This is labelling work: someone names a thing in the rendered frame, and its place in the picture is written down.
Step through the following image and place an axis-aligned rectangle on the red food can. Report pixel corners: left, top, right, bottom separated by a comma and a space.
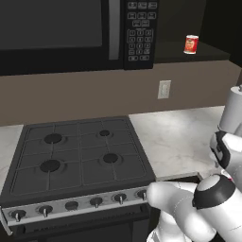
183, 34, 199, 56

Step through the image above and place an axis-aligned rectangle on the dark open cabinet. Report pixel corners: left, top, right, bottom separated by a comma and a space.
153, 0, 242, 68

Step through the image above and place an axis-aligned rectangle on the black gas stove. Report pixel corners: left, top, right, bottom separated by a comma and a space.
0, 114, 157, 242

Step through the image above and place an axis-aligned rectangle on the silver stove knob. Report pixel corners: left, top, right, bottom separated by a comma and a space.
38, 204, 54, 218
10, 209, 26, 223
112, 193, 128, 206
136, 188, 149, 201
89, 197, 104, 209

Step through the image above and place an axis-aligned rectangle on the black microwave oven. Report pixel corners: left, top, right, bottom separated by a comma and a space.
0, 0, 160, 77

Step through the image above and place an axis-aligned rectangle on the white wall outlet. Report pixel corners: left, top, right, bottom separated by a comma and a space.
157, 79, 172, 100

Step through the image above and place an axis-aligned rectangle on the grey microwave door handle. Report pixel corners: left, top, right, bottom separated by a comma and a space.
108, 0, 122, 61

